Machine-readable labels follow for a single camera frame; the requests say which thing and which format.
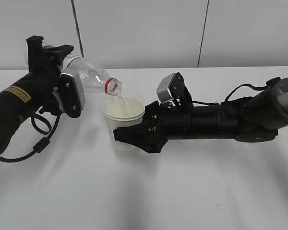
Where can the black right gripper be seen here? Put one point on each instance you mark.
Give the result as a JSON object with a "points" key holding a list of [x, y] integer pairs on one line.
{"points": [[160, 123]]}

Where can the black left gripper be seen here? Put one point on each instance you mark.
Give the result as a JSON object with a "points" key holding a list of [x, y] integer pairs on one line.
{"points": [[43, 76]]}

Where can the white paper cup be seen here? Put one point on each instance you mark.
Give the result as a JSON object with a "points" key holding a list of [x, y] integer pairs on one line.
{"points": [[122, 112]]}

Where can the clear plastic water bottle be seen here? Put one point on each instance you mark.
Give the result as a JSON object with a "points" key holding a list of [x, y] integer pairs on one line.
{"points": [[92, 77]]}

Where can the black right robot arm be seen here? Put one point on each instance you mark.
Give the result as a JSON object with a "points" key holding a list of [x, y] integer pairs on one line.
{"points": [[248, 119]]}

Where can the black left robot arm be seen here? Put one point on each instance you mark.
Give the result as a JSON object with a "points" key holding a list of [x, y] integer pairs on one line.
{"points": [[13, 101]]}

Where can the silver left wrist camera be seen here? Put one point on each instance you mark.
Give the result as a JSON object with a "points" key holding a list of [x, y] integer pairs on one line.
{"points": [[71, 93]]}

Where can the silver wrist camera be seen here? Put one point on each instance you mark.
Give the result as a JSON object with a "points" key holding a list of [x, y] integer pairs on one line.
{"points": [[71, 93], [173, 87]]}

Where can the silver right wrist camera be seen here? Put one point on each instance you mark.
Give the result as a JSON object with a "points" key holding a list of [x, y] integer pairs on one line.
{"points": [[173, 87]]}

